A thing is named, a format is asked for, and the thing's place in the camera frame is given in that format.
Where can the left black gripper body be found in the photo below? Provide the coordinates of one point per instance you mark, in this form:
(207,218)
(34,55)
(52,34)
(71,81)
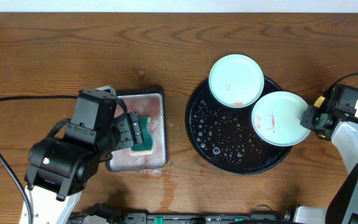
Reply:
(128,134)

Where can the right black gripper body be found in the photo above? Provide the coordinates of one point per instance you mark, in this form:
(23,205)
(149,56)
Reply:
(312,119)

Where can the green yellow sponge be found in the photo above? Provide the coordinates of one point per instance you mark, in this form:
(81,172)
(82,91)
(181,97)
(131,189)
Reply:
(147,144)

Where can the light green plate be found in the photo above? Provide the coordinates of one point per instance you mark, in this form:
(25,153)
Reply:
(236,81)
(276,118)

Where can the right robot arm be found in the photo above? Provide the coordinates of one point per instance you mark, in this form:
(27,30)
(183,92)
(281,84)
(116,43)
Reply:
(340,126)

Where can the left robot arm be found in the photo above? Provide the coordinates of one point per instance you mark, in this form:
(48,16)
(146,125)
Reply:
(59,168)

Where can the black rectangular soapy tray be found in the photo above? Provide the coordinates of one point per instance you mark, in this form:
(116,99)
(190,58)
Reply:
(146,103)

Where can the black round tray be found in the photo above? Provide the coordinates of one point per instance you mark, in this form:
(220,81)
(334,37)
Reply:
(225,137)

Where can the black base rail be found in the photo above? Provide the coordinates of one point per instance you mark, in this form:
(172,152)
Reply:
(104,214)

